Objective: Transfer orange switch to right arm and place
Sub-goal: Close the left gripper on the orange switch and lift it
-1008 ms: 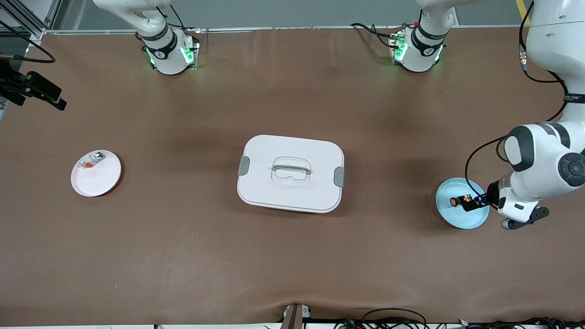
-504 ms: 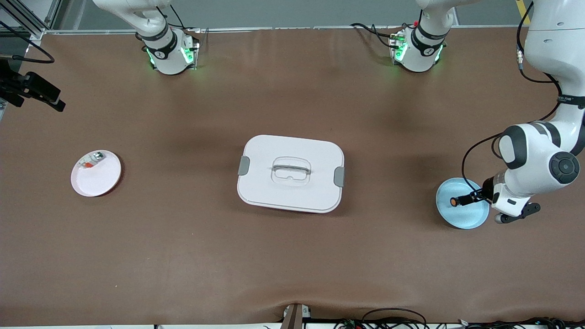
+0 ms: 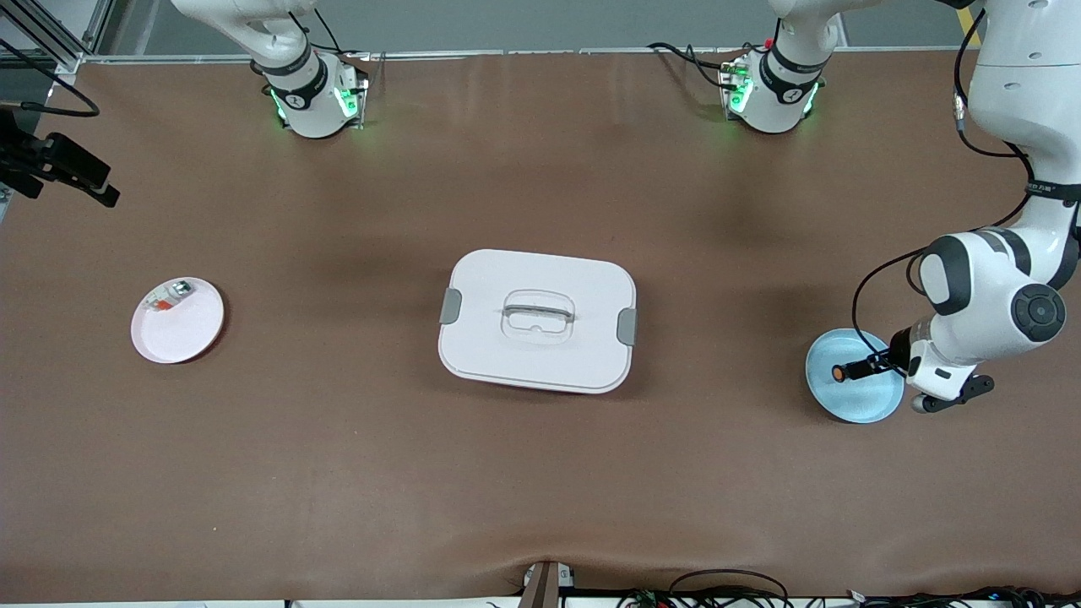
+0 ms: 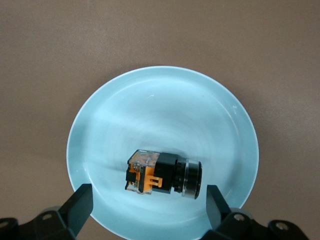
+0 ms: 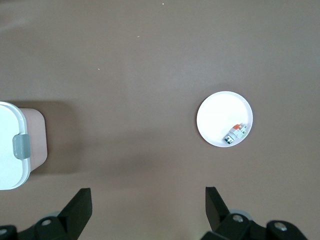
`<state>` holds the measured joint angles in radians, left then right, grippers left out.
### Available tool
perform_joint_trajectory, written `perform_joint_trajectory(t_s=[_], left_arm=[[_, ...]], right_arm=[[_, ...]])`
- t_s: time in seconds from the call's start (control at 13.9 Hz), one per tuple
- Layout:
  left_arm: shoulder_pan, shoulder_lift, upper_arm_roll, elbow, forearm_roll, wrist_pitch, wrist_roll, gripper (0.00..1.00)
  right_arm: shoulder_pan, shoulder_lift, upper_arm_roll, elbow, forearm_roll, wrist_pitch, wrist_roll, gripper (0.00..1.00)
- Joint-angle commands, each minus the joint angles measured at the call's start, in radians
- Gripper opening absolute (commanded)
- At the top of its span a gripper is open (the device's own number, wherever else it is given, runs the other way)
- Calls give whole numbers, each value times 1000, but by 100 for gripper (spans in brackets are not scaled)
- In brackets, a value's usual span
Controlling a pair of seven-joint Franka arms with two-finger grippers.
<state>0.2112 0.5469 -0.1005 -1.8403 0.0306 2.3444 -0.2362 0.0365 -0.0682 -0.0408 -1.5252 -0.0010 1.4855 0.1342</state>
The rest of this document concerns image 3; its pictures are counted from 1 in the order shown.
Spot light blue round plate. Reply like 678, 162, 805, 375
804, 328, 905, 425

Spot pink round plate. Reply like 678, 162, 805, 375
131, 277, 226, 365

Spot white lidded storage box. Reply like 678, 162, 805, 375
437, 248, 638, 395

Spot brown table mat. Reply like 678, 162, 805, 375
0, 47, 1081, 603

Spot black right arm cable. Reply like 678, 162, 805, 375
0, 38, 100, 117

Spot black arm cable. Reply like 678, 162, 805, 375
851, 8, 1038, 357
0, 38, 100, 117

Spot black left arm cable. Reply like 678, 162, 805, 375
851, 8, 1038, 357

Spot red silver small switch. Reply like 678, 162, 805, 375
142, 281, 197, 315

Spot aluminium frame profile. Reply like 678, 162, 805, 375
0, 0, 117, 73

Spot black cable tangle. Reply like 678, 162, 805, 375
845, 586, 1081, 608

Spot black looped cable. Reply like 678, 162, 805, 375
667, 569, 791, 608

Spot black base cable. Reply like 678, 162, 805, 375
287, 8, 372, 85
647, 41, 744, 90

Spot brown bracket post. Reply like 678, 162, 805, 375
519, 560, 576, 608

